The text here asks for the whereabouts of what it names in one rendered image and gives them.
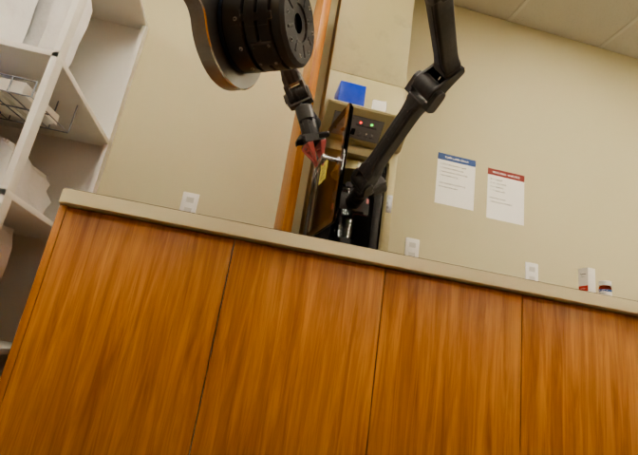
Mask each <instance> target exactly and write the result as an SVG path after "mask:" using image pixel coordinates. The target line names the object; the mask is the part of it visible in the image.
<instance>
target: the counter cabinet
mask: <svg viewBox="0 0 638 455"><path fill-rule="evenodd" d="M0 455H638V317H637V316H632V315H627V314H621V313H613V312H608V311H603V310H597V309H593V308H588V307H583V306H578V305H573V304H568V303H563V302H558V301H553V300H549V299H543V298H538V297H533V296H528V295H524V294H514V293H509V292H504V291H500V290H494V289H489V288H484V287H480V286H475V285H470V284H464V283H459V282H455V281H450V280H445V279H439V278H435V277H430V276H425V275H415V274H411V273H406V272H401V271H396V270H391V269H386V268H381V267H376V266H371V265H366V264H361V263H356V262H351V261H346V260H342V259H336V258H331V257H326V256H318V255H313V254H307V253H302V252H297V251H293V250H288V249H282V248H277V247H272V246H268V245H263V244H257V243H252V242H248V241H243V240H238V239H233V238H227V237H219V236H214V235H209V234H203V233H199V232H194V231H189V230H184V229H179V228H174V227H169V226H164V225H159V224H155V223H149V222H144V221H139V220H134V219H130V218H120V217H115V216H110V215H106V214H100V213H95V212H90V211H86V210H81V209H76V208H70V207H68V206H67V205H63V204H60V206H59V209H58V212H57V215H56V218H55V220H54V223H53V225H52V228H51V231H50V234H49V237H48V240H47V245H46V248H45V250H44V253H43V256H42V259H41V262H40V264H39V267H38V270H37V273H36V276H35V278H34V281H33V284H32V287H31V290H30V293H29V296H28V301H27V303H26V306H25V308H24V311H23V314H22V317H21V320H20V323H19V326H18V329H17V332H16V334H15V337H14V340H13V342H12V345H11V348H10V351H9V356H8V359H7V362H6V365H5V367H4V370H3V373H2V376H1V379H0Z"/></svg>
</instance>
